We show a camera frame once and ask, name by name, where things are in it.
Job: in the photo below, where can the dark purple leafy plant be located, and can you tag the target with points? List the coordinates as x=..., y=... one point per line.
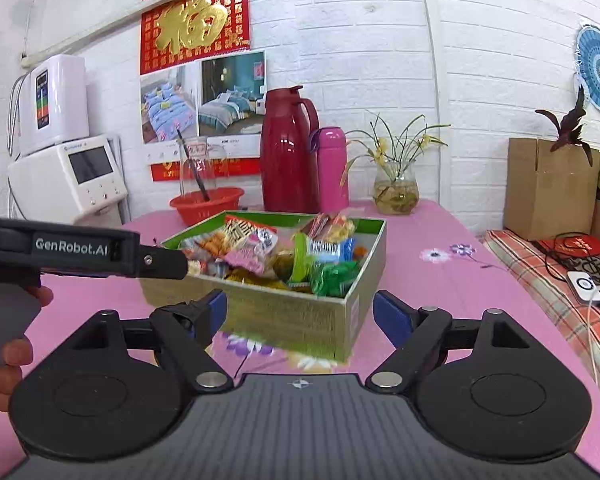
x=569, y=128

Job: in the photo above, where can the pink thermos bottle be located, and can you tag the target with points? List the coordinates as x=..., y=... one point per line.
x=329, y=145

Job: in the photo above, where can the green cardboard snack box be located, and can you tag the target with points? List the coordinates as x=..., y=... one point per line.
x=323, y=327

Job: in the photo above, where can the bedding wall calendar poster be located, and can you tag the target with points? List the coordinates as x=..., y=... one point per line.
x=202, y=87

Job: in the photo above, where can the red plastic basin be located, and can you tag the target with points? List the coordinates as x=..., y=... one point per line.
x=193, y=208

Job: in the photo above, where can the pink pastry pack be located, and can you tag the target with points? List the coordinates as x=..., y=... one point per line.
x=254, y=253

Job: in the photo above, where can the yellow snack bag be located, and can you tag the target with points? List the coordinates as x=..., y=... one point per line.
x=243, y=276

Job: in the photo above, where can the yellow cracker clear pack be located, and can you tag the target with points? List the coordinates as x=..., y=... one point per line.
x=340, y=229

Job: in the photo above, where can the white water dispenser appliance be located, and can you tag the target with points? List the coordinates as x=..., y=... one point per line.
x=77, y=182

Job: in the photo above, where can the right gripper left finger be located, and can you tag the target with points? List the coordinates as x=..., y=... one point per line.
x=115, y=386

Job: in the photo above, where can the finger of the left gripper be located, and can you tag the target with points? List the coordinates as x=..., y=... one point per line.
x=163, y=263

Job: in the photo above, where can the green candy pouch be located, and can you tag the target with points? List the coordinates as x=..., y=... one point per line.
x=333, y=279

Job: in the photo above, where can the white wall water purifier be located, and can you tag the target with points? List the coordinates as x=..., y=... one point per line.
x=53, y=104

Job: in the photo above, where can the dark red thermos jug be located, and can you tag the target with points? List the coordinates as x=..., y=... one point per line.
x=287, y=165

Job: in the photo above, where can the blue green snack pouch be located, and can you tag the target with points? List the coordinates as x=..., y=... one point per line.
x=309, y=252

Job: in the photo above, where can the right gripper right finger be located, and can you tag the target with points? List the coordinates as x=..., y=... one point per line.
x=486, y=387

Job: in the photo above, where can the person's left hand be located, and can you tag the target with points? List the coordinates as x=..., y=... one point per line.
x=10, y=359

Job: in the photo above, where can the clear glass pitcher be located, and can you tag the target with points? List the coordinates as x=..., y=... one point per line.
x=210, y=159

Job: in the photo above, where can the glass vase with plant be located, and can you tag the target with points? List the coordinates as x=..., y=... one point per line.
x=395, y=190

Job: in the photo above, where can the blue patterned wall plates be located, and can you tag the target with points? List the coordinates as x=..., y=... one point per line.
x=587, y=53

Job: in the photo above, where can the black stirring stick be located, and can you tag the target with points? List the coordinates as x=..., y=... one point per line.
x=192, y=167

